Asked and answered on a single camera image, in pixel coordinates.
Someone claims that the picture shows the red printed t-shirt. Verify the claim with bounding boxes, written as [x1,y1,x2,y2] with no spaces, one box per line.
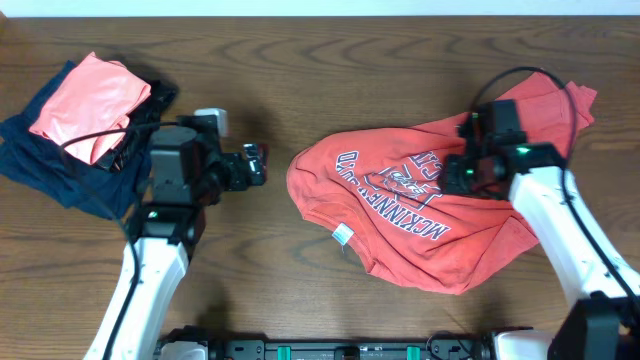
[286,71,598,296]

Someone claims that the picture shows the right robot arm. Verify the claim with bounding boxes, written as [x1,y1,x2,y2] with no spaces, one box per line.
[438,100,639,359]

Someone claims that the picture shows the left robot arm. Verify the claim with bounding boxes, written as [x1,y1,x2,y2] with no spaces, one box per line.
[85,114,268,359]

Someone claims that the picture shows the folded black patterned garment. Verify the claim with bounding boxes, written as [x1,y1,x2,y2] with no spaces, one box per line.
[93,79,178,173]

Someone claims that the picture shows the folded pink shirt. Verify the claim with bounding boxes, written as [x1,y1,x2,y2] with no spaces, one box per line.
[29,53,151,165]

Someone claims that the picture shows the folded navy blue garment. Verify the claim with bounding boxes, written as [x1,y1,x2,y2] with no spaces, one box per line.
[1,61,151,219]

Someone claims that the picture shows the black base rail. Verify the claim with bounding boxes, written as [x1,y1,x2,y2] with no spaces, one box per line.
[154,327,551,360]

